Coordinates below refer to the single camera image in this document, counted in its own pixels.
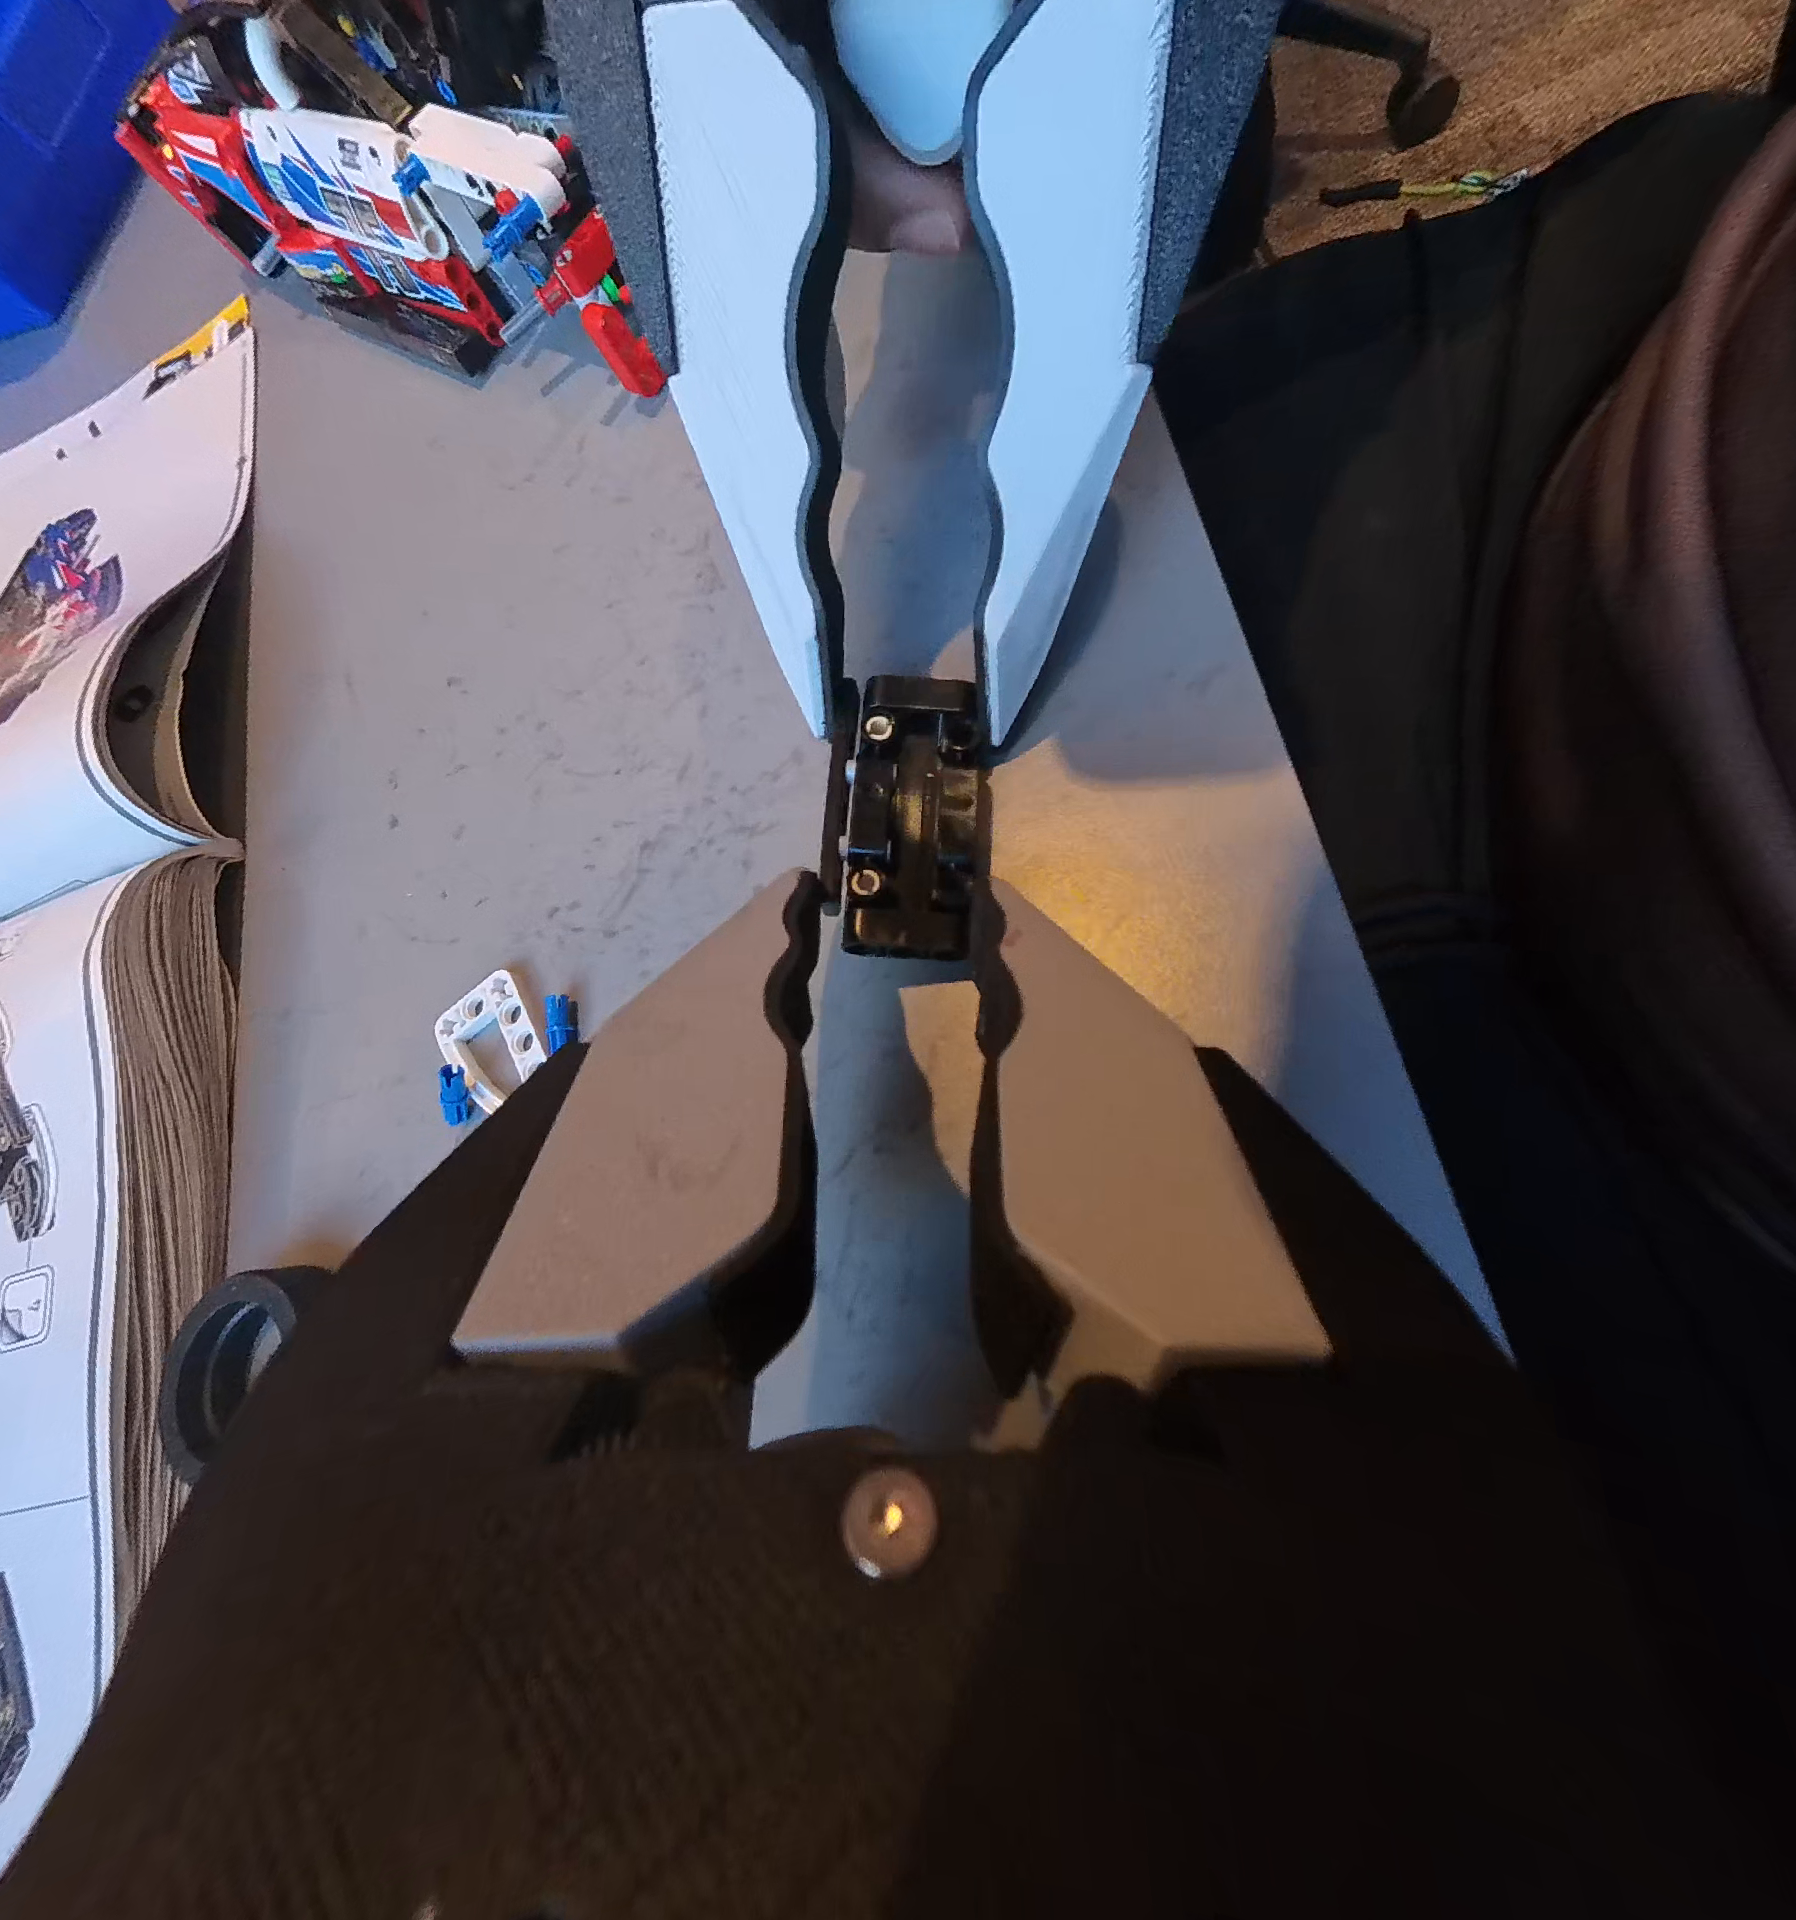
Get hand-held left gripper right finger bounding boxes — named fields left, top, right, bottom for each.
left=966, top=877, right=1336, bottom=1397

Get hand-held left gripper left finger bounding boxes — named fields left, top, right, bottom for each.
left=452, top=871, right=827, bottom=1367

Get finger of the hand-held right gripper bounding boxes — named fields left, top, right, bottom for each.
left=642, top=0, right=855, bottom=742
left=966, top=0, right=1179, bottom=751

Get white curved frame brick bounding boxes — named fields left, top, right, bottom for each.
left=439, top=967, right=557, bottom=1107

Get black brick plate assembly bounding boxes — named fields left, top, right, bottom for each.
left=841, top=679, right=988, bottom=962

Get black printed tile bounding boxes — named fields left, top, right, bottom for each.
left=827, top=679, right=855, bottom=919

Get grey desk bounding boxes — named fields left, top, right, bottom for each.
left=0, top=180, right=1515, bottom=1500

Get person's right hand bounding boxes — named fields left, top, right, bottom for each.
left=851, top=136, right=975, bottom=257

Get black office chair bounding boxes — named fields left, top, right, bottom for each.
left=1278, top=0, right=1458, bottom=148

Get red white toy car model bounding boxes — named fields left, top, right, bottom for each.
left=115, top=0, right=672, bottom=397

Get person's black pants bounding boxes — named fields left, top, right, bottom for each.
left=1155, top=92, right=1796, bottom=1500

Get black toy tyre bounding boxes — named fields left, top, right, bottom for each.
left=162, top=1269, right=339, bottom=1476

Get person's brown shirt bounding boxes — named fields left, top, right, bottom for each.
left=1501, top=58, right=1796, bottom=1351

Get blue plastic bin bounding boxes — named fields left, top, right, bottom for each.
left=0, top=0, right=175, bottom=360

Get open instruction booklet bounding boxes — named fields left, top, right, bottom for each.
left=0, top=290, right=262, bottom=1904

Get yellow black cable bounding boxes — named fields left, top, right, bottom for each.
left=1321, top=170, right=1528, bottom=212

